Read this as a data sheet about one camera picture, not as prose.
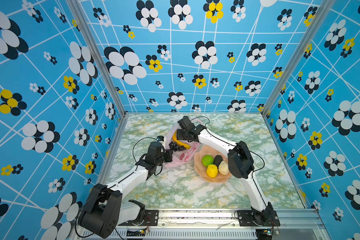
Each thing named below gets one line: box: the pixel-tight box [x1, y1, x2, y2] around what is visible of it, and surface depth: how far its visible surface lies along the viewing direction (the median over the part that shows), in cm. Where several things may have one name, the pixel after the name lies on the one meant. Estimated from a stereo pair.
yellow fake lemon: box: [206, 164, 219, 178], surface depth 86 cm
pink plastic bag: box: [164, 125, 201, 168], surface depth 88 cm
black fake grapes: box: [169, 141, 187, 152], surface depth 98 cm
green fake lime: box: [201, 154, 214, 168], surface depth 89 cm
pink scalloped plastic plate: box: [194, 145, 232, 183], surface depth 88 cm
